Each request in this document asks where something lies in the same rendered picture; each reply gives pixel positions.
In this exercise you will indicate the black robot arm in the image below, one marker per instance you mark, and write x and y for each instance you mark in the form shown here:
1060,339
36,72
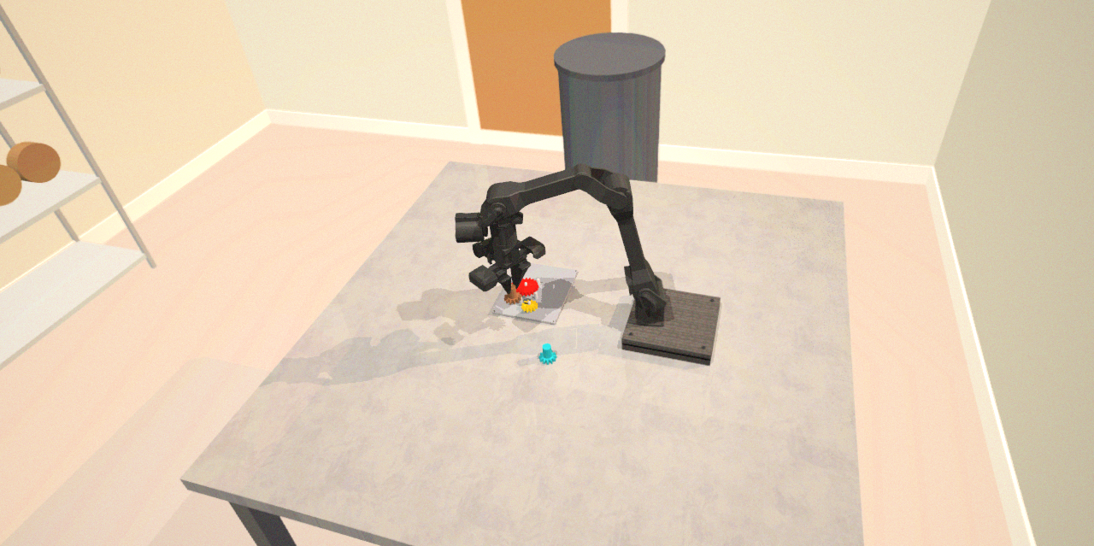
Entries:
501,211

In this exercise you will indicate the brown gear with tall hub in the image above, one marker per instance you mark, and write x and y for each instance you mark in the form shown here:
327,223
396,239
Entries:
513,297

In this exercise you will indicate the teal gear with tall hub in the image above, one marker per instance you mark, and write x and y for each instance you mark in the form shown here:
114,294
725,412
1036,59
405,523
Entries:
548,355

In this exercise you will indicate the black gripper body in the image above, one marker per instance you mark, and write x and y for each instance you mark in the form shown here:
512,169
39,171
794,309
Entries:
505,256

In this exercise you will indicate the red gear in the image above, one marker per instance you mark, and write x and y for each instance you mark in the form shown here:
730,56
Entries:
531,287

